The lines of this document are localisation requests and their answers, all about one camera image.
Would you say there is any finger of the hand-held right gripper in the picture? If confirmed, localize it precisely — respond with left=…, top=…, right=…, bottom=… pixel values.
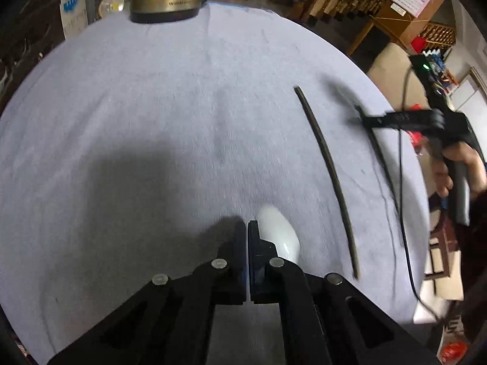
left=353, top=104, right=446, bottom=132

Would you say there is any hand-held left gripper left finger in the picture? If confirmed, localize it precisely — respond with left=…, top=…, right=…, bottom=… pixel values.
left=47, top=220, right=248, bottom=365

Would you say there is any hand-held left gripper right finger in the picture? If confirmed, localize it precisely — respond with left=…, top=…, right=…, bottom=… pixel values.
left=248, top=219, right=442, bottom=365

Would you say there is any white spoon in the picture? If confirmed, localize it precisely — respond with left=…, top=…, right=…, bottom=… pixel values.
left=258, top=204, right=301, bottom=265

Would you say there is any dark chopstick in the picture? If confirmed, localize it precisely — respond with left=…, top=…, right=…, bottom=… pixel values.
left=353, top=104, right=407, bottom=247
left=294, top=85, right=362, bottom=280

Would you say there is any person's right hand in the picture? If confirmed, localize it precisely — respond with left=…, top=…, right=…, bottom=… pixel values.
left=432, top=142, right=487, bottom=198

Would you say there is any beige sofa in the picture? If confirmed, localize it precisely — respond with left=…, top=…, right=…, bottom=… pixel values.
left=366, top=43, right=433, bottom=117

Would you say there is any small white stool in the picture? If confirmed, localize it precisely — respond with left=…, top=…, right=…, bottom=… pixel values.
left=422, top=212, right=465, bottom=302

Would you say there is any wooden stair railing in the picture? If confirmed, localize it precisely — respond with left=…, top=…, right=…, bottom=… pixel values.
left=300, top=0, right=401, bottom=24

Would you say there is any red plastic chair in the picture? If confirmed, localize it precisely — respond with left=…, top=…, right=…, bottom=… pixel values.
left=440, top=341, right=470, bottom=364

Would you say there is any round fan heater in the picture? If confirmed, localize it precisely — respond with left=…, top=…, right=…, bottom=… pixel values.
left=96, top=0, right=126, bottom=19

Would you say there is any white blue printed bag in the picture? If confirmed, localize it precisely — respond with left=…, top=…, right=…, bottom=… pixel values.
left=57, top=0, right=89, bottom=41

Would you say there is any black cable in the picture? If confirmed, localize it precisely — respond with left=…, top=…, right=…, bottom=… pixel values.
left=397, top=66, right=447, bottom=322

